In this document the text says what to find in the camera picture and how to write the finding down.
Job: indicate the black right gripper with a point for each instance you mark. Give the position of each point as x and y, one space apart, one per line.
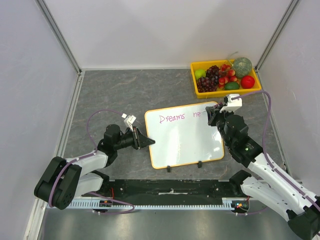
214 114

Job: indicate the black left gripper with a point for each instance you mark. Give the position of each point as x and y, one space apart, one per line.
140 140

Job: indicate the orange framed whiteboard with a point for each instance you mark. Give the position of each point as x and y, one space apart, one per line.
182 136

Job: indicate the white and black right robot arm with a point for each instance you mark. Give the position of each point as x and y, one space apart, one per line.
297 205

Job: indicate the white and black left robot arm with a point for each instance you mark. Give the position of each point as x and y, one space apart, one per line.
65 179

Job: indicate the dark purple grape bunch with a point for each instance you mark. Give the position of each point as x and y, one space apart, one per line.
207 84

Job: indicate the green apple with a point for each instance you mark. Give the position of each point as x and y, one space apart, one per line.
199 73

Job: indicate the red cherry cluster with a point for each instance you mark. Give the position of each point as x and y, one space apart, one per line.
227 74

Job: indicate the dark red grape bunch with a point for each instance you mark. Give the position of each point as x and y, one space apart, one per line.
213 71

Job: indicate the yellow plastic fruit tray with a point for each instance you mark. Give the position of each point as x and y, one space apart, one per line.
220 92

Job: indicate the red apple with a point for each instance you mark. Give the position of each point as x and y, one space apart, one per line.
247 82

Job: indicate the green netted melon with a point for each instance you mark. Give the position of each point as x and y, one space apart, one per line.
242 67

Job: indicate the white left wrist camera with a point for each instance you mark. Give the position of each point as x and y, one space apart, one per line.
128 120

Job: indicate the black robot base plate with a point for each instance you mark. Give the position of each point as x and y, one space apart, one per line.
170 192

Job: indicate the left aluminium floor rail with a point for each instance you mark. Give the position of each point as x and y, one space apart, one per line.
64 135

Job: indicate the light blue slotted cable duct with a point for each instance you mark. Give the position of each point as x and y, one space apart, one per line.
96 203

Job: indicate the right aluminium frame post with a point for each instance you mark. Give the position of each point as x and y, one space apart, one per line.
293 4

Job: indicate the aluminium frame post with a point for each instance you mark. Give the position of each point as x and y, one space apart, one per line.
293 4
58 34

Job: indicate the left aluminium frame post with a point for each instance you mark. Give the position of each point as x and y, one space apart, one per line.
58 34

